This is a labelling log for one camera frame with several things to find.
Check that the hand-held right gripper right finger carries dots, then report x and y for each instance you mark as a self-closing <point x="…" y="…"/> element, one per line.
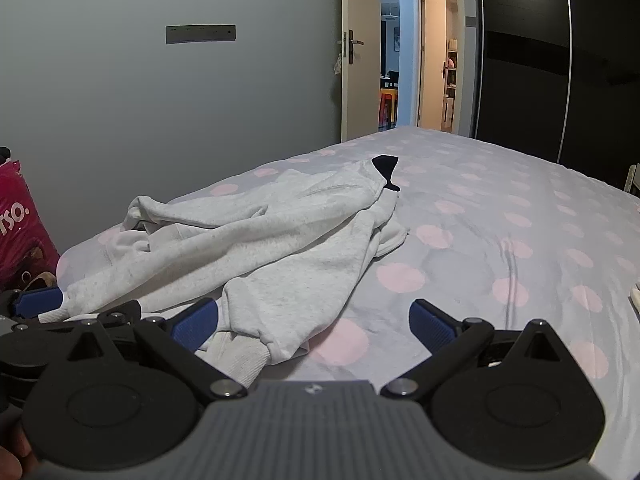
<point x="430" y="322"/>

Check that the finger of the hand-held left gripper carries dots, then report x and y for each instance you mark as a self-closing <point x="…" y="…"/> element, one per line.
<point x="37" y="300"/>
<point x="122" y="312"/>

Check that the hallway door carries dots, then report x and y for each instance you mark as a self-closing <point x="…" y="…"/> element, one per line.
<point x="431" y="60"/>

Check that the black sliding wardrobe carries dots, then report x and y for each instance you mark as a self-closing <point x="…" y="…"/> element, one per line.
<point x="525" y="85"/>

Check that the bed with polka dot sheet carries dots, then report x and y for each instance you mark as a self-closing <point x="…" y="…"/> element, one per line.
<point x="475" y="200"/>

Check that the light grey printed sweatshirt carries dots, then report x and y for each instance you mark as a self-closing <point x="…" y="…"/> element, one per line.
<point x="275" y="250"/>

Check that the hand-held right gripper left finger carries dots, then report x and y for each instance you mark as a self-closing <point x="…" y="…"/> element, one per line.
<point x="197" y="322"/>

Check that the cream bedroom door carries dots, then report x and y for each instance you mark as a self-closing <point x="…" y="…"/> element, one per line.
<point x="360" y="0"/>

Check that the orange stool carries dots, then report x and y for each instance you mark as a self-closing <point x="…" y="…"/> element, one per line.
<point x="387" y="105"/>

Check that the grey wall plate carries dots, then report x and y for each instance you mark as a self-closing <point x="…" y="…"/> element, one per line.
<point x="200" y="33"/>

